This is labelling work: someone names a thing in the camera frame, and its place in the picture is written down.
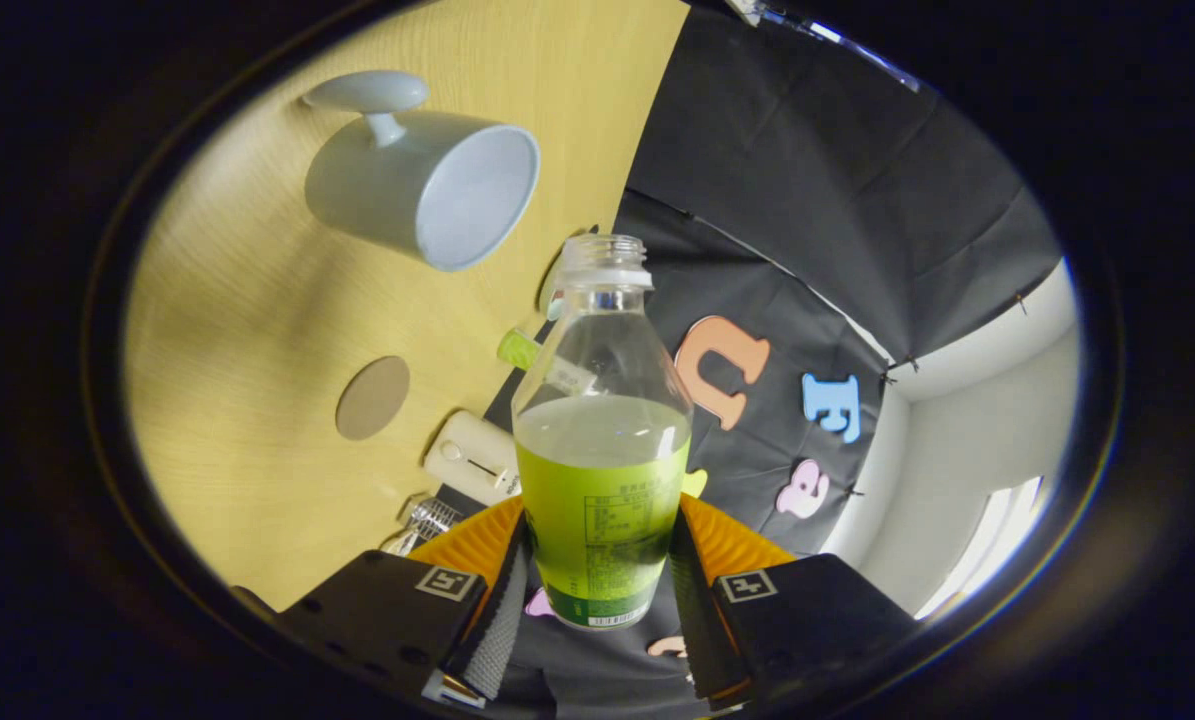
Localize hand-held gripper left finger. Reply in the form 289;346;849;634
277;495;530;711

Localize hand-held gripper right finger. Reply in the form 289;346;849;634
669;492;918;713

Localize clear juice bottle green label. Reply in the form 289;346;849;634
512;234;695;631

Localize round brown coaster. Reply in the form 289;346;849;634
335;355;411;442

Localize pale grey cup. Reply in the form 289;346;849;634
302;70;541;273

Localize capped bottle white green label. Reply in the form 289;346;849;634
497;328;546;373

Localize cream toaster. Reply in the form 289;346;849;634
423;410;523;507

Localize pale green plate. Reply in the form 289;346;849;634
537;258;568;323

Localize wooden table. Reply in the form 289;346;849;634
122;0;693;613

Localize metal wire holder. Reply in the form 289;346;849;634
382;495;463;557

